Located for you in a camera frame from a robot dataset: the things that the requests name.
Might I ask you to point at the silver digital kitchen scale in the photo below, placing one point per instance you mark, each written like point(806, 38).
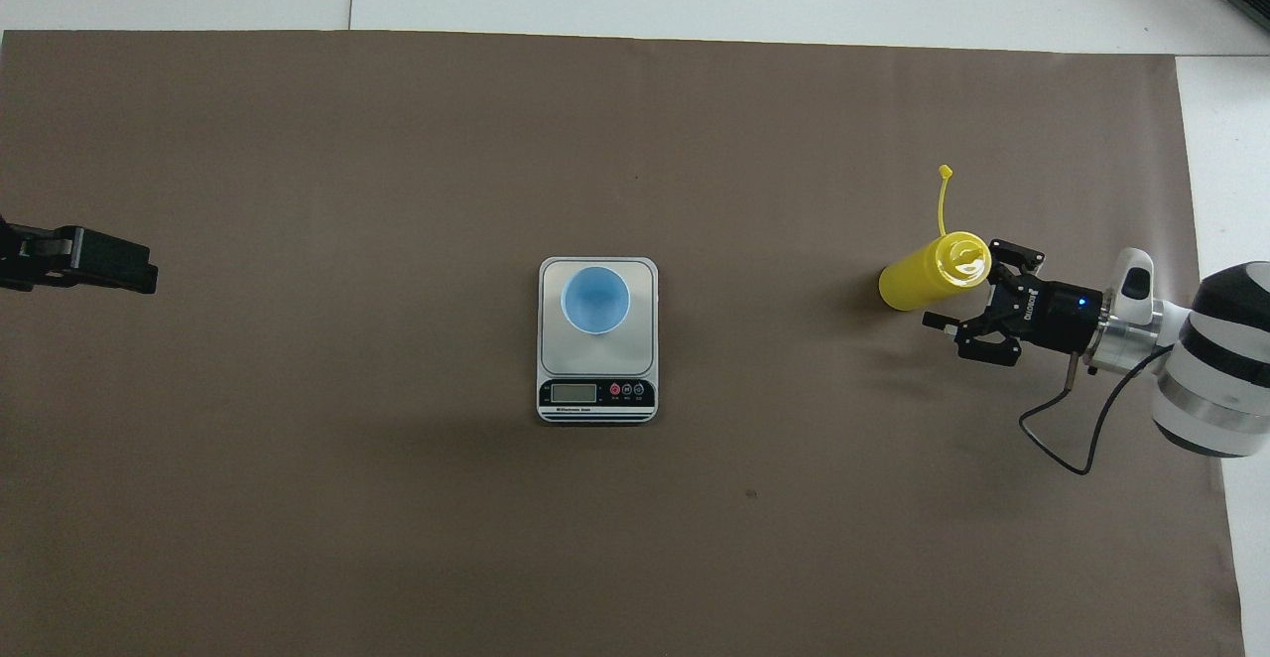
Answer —
point(595, 359)

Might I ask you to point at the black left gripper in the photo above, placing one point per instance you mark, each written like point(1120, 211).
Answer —
point(5, 255)

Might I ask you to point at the light blue paper cup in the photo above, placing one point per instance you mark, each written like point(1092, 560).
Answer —
point(595, 298)

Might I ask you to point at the yellow squeeze bottle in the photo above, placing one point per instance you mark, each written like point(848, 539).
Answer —
point(923, 280)

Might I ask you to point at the brown paper table mat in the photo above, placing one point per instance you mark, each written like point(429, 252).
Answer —
point(635, 141)

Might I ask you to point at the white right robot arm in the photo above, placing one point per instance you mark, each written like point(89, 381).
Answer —
point(1220, 359)

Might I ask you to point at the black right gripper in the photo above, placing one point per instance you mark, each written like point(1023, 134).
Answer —
point(1052, 315)

